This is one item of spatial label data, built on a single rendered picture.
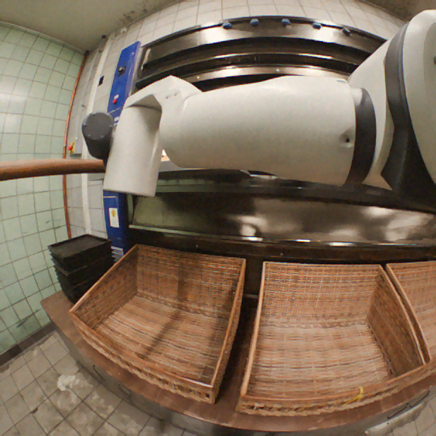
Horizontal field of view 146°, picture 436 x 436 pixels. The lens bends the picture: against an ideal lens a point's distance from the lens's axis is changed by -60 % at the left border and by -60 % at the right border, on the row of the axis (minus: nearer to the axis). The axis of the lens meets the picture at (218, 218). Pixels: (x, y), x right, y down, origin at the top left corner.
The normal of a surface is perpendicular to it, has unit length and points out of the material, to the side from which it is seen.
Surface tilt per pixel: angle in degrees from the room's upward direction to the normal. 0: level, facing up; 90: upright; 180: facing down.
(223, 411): 0
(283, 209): 70
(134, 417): 0
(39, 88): 90
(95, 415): 0
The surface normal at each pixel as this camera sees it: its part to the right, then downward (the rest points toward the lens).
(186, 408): 0.00, -0.98
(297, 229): -0.26, -0.16
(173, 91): -0.47, -0.02
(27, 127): 0.96, 0.06
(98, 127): 0.62, 0.15
